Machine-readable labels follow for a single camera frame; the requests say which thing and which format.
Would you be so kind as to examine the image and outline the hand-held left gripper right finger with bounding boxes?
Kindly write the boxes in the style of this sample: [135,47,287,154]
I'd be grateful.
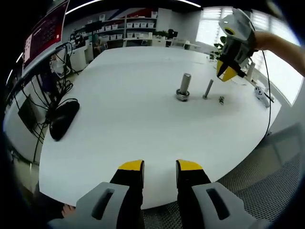
[175,159,251,229]

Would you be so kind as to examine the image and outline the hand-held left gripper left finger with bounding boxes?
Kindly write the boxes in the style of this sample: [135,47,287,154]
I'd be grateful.
[71,159,145,229]

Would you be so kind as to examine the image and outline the large metal threaded stud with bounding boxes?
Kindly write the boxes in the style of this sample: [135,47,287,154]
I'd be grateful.
[175,73,192,102]

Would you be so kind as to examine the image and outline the small metal threaded bolt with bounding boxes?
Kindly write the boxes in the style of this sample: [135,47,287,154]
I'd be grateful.
[202,79,214,99]

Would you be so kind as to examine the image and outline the green potted plant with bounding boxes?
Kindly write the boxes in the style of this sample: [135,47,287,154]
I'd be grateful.
[209,35,227,63]

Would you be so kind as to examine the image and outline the white game controller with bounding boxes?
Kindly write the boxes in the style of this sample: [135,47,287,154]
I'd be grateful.
[254,86,269,107]

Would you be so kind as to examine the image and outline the black pen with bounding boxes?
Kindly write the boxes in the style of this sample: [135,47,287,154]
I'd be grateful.
[263,92,275,104]

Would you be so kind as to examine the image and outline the white background chair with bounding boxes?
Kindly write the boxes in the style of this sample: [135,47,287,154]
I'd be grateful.
[171,37,184,49]

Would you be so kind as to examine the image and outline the window with white blinds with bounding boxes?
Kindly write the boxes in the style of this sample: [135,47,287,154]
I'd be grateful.
[196,7,305,105]

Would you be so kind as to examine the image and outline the grey mesh office chair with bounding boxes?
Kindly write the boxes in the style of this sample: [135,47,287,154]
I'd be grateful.
[142,123,303,229]

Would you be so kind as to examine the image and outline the black computer mouse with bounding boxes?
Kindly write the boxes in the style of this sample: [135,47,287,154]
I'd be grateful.
[49,100,81,141]

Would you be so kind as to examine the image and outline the shelf with white bins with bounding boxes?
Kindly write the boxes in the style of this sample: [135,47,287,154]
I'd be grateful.
[95,10,158,41]

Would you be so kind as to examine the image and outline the black box under desk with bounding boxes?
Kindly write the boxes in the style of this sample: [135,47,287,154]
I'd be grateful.
[18,94,40,134]

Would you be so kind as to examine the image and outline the white cabinet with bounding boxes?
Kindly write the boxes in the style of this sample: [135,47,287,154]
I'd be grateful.
[71,40,95,72]

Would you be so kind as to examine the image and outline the computer monitor with red screen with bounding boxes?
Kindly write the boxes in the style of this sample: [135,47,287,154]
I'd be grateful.
[6,0,71,101]

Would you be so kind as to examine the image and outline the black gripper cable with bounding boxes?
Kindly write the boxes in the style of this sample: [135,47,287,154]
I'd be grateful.
[249,20,273,138]

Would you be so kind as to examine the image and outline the bundle of black cables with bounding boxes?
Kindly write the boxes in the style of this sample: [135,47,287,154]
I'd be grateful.
[14,42,81,163]

